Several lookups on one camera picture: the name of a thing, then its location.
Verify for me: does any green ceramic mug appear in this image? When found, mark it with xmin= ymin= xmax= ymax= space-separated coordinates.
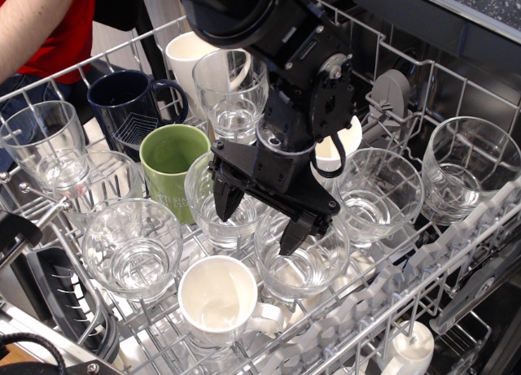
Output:
xmin=139 ymin=124 xmax=210 ymax=225

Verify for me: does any black clamp with screw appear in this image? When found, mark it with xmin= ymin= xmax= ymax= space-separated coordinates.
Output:
xmin=1 ymin=181 xmax=72 ymax=272

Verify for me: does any clear glass far left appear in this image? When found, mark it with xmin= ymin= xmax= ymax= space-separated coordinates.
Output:
xmin=1 ymin=100 xmax=86 ymax=193

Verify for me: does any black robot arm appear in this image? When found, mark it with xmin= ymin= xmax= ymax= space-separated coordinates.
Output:
xmin=181 ymin=0 xmax=354 ymax=255

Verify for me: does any clear glass far right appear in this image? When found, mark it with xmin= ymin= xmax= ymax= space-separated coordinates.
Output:
xmin=422 ymin=116 xmax=520 ymax=225

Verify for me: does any black braided cable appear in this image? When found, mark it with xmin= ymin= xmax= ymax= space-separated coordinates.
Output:
xmin=0 ymin=332 xmax=67 ymax=375

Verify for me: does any white rack roller wheel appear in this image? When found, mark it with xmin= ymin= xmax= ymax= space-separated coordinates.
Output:
xmin=377 ymin=321 xmax=435 ymax=374

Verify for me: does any grey plastic rack clip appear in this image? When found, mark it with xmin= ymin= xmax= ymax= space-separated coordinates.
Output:
xmin=366 ymin=69 xmax=411 ymax=125

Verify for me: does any white mug front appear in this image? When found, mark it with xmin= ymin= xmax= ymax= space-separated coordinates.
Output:
xmin=177 ymin=255 xmax=285 ymax=347

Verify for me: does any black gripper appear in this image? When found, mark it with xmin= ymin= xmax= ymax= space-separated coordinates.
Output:
xmin=208 ymin=140 xmax=339 ymax=256

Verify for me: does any tall clear glass back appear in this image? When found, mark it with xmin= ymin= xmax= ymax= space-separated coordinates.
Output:
xmin=192 ymin=49 xmax=269 ymax=145

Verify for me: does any person forearm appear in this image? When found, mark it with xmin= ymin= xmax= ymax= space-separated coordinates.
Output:
xmin=1 ymin=0 xmax=73 ymax=81

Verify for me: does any navy blue mug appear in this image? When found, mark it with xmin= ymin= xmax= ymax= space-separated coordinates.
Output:
xmin=87 ymin=70 xmax=188 ymax=162

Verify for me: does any clear glass front centre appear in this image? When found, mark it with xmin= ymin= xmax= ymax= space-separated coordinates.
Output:
xmin=254 ymin=208 xmax=350 ymax=302

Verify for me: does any clear glass left middle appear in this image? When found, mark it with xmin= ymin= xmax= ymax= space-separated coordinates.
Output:
xmin=53 ymin=151 xmax=144 ymax=230

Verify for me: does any clear glass right middle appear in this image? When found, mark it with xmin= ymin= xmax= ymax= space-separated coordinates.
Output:
xmin=332 ymin=148 xmax=425 ymax=247

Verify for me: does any grey plastic tine row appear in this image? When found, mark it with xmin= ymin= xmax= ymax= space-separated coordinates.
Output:
xmin=260 ymin=180 xmax=520 ymax=374

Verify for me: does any black plastic basket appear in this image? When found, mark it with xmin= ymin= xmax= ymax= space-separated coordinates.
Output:
xmin=27 ymin=246 xmax=119 ymax=363

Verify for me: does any tall white mug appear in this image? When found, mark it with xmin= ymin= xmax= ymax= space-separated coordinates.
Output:
xmin=164 ymin=31 xmax=253 ymax=122

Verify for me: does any clear glass front left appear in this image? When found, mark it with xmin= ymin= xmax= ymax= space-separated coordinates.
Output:
xmin=81 ymin=198 xmax=183 ymax=303

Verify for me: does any white cup middle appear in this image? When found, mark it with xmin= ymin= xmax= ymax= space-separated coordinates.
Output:
xmin=310 ymin=116 xmax=362 ymax=191

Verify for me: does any grey wire dishwasher rack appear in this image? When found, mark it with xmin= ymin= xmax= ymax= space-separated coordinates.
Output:
xmin=1 ymin=4 xmax=520 ymax=374

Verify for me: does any red shirt torso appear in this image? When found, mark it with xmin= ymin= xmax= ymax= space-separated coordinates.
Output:
xmin=1 ymin=0 xmax=96 ymax=85

